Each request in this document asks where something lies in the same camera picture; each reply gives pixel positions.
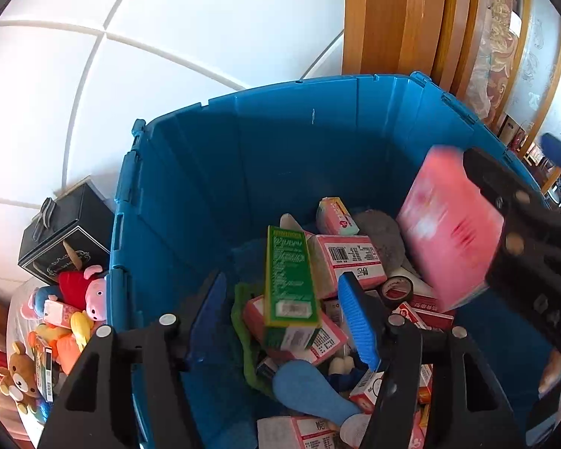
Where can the red white box circle print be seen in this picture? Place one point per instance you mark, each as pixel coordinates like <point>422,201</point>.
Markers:
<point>367,390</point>

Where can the pink pig plush toy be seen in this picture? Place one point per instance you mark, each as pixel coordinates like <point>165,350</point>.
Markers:
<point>96,297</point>

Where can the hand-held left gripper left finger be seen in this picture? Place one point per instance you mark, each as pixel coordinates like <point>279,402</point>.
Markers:
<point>210,322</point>

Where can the black tape roll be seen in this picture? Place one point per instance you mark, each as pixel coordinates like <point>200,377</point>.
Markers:
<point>404,292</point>

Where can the small pink carton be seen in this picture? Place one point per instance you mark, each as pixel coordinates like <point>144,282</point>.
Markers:
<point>58,313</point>

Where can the dark red box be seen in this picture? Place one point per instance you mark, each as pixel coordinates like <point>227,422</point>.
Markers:
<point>425,320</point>

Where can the shiny blue item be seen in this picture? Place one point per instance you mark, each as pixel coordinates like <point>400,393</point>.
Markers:
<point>42,411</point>

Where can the green black barcode box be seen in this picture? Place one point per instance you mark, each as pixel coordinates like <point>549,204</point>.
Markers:
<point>44,369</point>

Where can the frosted glass door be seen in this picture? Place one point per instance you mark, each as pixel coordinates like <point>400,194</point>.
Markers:
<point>542,56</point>

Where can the small stacked boxes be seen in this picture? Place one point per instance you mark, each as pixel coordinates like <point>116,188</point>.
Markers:
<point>514,131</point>

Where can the white roll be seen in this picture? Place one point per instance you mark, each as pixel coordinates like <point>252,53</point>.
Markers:
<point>411,277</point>

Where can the black gift box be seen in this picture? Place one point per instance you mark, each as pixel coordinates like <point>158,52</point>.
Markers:
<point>70,243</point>

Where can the blue insole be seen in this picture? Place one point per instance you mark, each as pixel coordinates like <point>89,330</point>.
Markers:
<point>308,390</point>

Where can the yellow toy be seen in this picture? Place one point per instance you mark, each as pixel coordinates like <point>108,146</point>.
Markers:
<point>82,329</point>

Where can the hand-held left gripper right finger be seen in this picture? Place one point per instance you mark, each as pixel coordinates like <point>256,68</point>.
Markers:
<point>357,325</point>

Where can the person's right hand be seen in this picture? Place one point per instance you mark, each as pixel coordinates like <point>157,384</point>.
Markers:
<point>556,374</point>

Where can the orange toy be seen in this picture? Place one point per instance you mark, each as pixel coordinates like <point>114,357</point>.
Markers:
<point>68,355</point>

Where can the pink tissue pack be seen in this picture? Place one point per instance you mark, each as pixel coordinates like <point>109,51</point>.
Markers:
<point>444,234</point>

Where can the grey plush toy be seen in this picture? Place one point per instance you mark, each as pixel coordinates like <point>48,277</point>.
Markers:
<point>378,238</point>

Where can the green cloth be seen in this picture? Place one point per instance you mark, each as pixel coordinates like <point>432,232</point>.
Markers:
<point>243,341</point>

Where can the blue plastic crate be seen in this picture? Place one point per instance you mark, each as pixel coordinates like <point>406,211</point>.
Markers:
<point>262,159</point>

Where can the brown bear plush toy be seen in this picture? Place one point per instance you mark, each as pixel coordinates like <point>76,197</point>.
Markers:
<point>18,376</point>

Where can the blue pink plush toy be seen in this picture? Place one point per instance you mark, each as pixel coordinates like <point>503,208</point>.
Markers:
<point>39,297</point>

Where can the wooden door frame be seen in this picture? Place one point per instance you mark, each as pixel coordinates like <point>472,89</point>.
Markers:
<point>388,18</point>

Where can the small pastel pink box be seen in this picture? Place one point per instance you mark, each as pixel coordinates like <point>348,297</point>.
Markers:
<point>336,217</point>

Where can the pink box with barcode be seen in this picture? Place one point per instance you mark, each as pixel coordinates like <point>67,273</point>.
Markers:
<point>350,255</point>

